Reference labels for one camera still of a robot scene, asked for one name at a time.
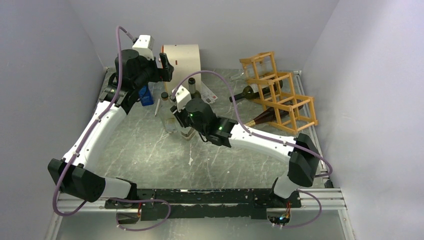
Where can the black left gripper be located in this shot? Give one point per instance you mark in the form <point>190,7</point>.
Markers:
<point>161,74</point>

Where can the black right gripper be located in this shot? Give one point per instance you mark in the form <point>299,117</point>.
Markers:
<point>179,114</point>

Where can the large clear glass bottle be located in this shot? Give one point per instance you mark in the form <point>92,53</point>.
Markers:
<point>168,120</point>

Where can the dark green labelled wine bottle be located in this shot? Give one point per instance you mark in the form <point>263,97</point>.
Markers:
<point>194,93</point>

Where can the blue rectangular box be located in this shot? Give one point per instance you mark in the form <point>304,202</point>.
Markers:
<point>145,96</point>

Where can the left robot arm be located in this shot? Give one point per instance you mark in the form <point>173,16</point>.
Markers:
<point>73,174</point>

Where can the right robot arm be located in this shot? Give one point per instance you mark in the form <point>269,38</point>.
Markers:
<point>299,152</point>

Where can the brown bottle with gold cap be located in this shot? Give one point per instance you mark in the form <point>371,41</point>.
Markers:
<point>266,116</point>

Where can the wooden wine rack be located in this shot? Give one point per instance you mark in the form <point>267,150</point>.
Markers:
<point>293,112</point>

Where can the cream cylindrical drum box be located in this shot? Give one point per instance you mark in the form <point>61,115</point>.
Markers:
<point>185,58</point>

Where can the white packaged card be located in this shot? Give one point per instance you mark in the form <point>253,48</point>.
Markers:
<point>207,95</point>

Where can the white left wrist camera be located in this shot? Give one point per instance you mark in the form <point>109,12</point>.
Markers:
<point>144,46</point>

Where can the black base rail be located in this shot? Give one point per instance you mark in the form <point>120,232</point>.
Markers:
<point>203,203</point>

